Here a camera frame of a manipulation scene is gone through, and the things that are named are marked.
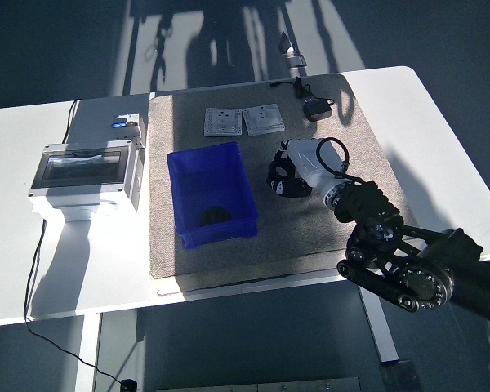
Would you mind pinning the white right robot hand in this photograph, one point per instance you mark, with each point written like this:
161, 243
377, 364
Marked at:
310, 163

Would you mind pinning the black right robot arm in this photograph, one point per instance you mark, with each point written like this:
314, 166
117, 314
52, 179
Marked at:
422, 283

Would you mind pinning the blue plastic box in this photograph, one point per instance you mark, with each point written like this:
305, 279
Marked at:
212, 179

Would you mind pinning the white square socket panel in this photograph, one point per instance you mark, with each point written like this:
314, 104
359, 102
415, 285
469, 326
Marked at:
223, 121
263, 119

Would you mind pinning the grey-brown table mat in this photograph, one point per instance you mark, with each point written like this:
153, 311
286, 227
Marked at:
294, 232

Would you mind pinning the white table leg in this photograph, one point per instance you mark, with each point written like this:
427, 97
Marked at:
87, 355
377, 335

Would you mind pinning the blue and white circuit breaker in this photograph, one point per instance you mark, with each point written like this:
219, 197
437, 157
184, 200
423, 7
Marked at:
120, 121

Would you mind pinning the grey metal table foot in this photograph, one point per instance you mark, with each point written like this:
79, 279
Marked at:
400, 377

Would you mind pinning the black floor plug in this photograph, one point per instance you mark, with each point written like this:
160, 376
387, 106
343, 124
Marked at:
128, 385

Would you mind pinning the grey metal rail piece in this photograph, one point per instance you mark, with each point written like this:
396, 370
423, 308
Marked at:
139, 130

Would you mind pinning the white enclosure with clear lid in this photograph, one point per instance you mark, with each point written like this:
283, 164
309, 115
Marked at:
81, 167

